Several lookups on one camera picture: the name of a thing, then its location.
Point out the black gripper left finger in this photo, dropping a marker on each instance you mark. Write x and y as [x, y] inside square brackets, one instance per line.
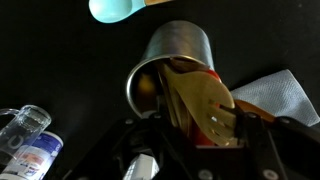
[112, 156]

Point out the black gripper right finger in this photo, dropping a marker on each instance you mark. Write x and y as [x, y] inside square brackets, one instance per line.
[275, 147]

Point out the slotted wooden spatula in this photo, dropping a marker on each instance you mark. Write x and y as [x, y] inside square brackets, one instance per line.
[203, 96]

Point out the silver metal utensil holder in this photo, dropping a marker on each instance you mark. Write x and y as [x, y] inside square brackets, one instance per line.
[174, 39]

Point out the grey blue cloth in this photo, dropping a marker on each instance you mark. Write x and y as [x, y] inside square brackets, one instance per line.
[281, 95]

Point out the white labelled bottle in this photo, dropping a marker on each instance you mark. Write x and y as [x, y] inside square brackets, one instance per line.
[33, 162]

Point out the round black table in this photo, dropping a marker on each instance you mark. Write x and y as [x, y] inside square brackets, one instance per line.
[55, 55]

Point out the clear glass mug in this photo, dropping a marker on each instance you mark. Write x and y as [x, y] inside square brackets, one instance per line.
[28, 123]

